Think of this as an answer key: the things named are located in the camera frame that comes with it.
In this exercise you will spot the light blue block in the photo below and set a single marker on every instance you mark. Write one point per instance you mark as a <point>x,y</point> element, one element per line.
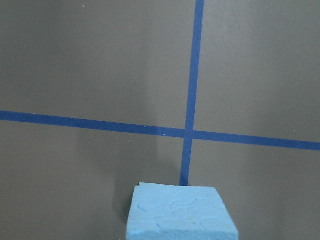
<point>168,212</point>

